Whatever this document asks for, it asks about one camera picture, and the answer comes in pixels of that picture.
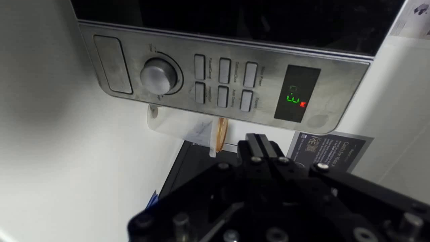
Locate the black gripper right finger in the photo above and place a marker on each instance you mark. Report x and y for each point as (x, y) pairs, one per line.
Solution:
(318, 216)

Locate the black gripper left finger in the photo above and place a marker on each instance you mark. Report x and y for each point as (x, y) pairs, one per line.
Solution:
(266, 206)

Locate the silver microwave oven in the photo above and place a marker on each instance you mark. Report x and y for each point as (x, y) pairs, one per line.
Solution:
(285, 64)

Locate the dark framed wall sign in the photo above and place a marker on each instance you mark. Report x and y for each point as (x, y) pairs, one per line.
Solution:
(339, 151)

